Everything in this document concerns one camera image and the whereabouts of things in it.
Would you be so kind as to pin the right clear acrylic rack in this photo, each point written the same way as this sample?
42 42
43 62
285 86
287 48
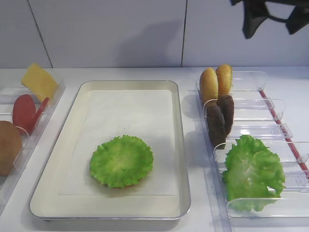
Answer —
259 116

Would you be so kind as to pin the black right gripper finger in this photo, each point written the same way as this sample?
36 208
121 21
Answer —
299 16
255 13

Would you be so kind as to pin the left red tomato slice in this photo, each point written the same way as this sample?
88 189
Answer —
24 112

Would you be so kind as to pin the clear acrylic rack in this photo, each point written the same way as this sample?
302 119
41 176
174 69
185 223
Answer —
259 116
29 137

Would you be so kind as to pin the red tomato slice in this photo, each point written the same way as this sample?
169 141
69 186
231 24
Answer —
24 112
39 113

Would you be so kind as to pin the sesame bun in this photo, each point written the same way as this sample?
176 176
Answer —
224 77
208 85

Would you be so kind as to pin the right sesame bun top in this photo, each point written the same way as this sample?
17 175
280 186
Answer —
224 77

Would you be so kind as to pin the rear brown meat patty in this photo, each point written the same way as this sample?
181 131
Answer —
226 104

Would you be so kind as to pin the brown meat patty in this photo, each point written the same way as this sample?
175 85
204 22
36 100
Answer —
226 104
216 122

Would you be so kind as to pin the green lettuce leaf in rack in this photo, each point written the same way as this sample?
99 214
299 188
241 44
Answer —
254 176

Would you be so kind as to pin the left clear acrylic rack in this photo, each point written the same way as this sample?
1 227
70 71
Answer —
29 137

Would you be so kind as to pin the green lettuce leaf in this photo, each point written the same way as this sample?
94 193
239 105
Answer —
121 162
254 176

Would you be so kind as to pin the front brown meat patty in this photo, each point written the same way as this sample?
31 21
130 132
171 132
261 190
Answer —
216 122

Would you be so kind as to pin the left sesame bun top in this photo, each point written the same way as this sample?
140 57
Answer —
208 85

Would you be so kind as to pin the cream rectangular metal tray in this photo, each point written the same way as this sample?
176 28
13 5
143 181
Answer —
48 204

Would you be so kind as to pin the right red tomato slice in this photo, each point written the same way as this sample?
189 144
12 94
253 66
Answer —
39 113

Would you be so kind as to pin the yellow cheese slice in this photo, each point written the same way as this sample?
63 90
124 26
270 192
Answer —
39 82

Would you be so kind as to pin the white paper tray liner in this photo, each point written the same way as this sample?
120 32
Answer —
146 114

